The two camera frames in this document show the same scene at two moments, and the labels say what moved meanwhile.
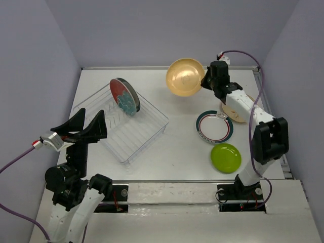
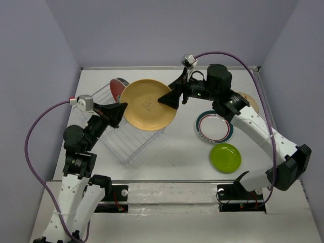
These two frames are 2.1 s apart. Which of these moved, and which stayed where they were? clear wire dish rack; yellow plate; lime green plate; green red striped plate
Moved: yellow plate
Stayed: lime green plate; green red striped plate; clear wire dish rack
